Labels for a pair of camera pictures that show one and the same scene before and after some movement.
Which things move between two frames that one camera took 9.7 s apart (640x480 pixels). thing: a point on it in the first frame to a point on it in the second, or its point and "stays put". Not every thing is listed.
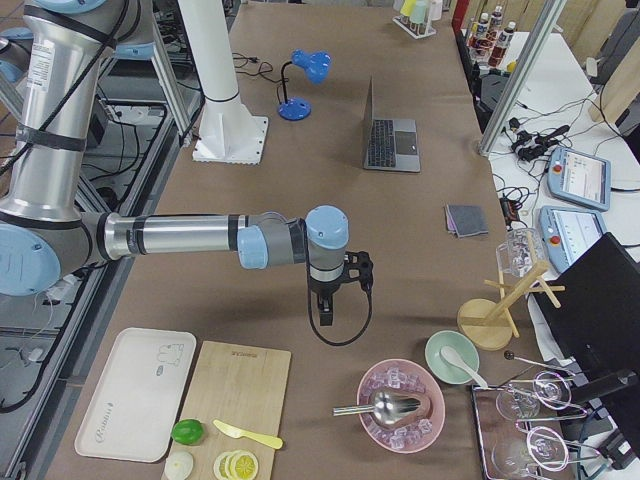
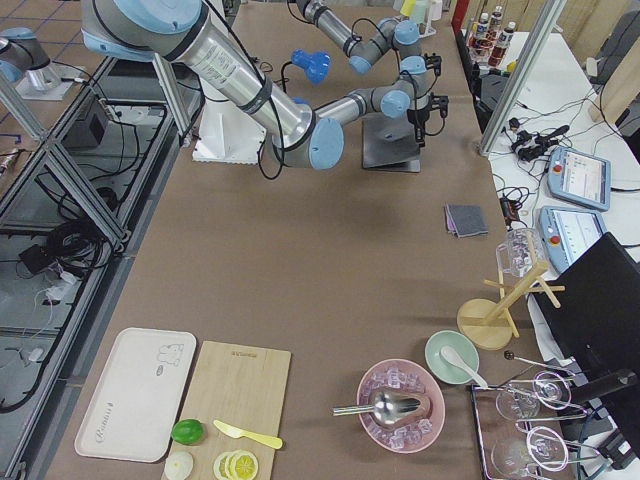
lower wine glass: x=546 y=449 stays put
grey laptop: x=390 y=144 stays put
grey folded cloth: x=465 y=220 stays put
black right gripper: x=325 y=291 to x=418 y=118
